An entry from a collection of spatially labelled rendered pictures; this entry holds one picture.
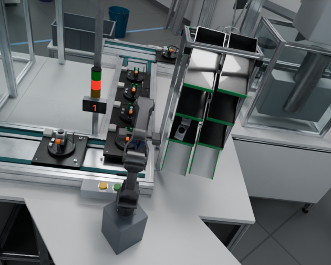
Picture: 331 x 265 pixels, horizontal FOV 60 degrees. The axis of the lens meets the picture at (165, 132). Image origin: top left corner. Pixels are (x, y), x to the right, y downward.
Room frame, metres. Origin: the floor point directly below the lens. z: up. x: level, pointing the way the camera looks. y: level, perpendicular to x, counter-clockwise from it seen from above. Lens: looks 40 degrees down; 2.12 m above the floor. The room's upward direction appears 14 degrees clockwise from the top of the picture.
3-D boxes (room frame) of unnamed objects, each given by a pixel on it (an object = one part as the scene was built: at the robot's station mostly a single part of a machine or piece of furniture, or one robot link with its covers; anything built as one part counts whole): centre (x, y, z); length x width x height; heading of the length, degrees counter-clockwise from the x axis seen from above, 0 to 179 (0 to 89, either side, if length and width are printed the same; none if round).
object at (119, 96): (1.70, 0.29, 1.01); 0.24 x 0.24 x 0.13; 10
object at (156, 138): (0.92, 0.10, 1.33); 0.19 x 0.06 x 0.08; 100
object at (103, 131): (1.58, 0.27, 0.91); 1.24 x 0.33 x 0.10; 10
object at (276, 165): (2.12, -0.96, 0.43); 1.11 x 0.68 x 0.86; 100
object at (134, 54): (2.53, -0.39, 0.92); 2.35 x 0.41 x 0.12; 100
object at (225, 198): (1.54, 0.26, 0.84); 1.50 x 1.41 x 0.03; 100
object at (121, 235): (0.70, 0.08, 0.96); 0.14 x 0.14 x 0.20; 48
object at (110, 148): (1.22, 0.21, 1.01); 0.24 x 0.24 x 0.13; 10
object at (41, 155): (1.04, 0.52, 0.96); 0.24 x 0.24 x 0.02; 10
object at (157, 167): (1.29, -0.15, 1.26); 0.36 x 0.21 x 0.80; 100
